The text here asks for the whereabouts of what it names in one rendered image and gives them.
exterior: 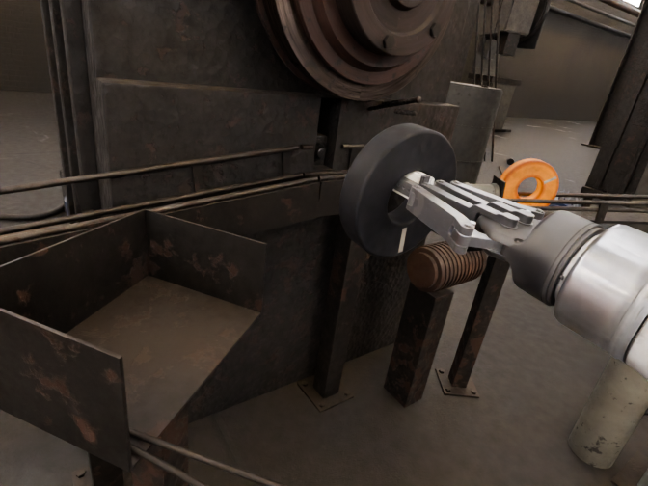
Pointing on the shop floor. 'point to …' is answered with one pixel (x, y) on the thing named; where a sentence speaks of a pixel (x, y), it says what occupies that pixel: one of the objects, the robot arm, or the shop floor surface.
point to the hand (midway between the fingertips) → (404, 179)
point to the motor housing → (426, 314)
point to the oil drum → (472, 125)
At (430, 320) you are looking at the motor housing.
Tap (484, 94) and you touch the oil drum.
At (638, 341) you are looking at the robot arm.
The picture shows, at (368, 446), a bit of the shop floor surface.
